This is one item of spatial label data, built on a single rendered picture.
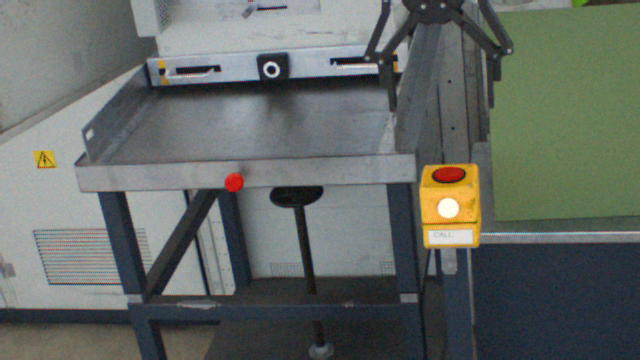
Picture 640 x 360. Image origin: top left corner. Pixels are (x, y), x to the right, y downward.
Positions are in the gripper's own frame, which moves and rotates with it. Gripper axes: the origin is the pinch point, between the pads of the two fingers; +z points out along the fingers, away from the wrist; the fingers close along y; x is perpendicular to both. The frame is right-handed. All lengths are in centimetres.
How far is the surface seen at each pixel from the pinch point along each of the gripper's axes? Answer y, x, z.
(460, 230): -1.7, 3.9, 18.8
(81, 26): 83, -62, 5
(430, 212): 2.4, 3.8, 15.8
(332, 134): 22.4, -27.9, 17.4
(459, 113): 4, -87, 40
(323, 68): 28, -52, 14
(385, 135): 12.6, -25.7, 16.9
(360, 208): 31, -87, 65
